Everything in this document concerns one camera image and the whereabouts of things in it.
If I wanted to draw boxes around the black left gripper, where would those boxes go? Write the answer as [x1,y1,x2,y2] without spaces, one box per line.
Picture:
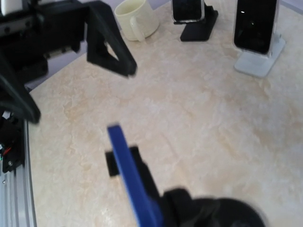
[0,0,137,123]

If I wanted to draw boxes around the black phone silver case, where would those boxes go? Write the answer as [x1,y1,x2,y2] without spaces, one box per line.
[171,0,205,24]

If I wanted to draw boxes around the black folding phone stand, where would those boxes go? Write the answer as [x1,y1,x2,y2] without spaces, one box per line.
[174,2,218,42]

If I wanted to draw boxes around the black pole stand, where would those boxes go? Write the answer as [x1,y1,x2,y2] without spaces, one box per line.
[105,146,266,227]

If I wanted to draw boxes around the white folding phone stand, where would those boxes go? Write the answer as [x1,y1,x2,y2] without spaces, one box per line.
[234,33,286,78]

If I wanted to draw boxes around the clear phone case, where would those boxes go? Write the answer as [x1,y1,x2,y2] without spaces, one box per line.
[233,0,278,55]

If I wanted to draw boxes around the cream ceramic mug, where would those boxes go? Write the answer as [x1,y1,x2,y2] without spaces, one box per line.
[114,0,160,42]

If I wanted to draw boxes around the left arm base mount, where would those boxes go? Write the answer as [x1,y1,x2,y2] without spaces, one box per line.
[0,112,25,173]

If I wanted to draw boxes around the front aluminium rail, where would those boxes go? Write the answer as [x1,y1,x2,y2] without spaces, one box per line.
[0,121,37,227]

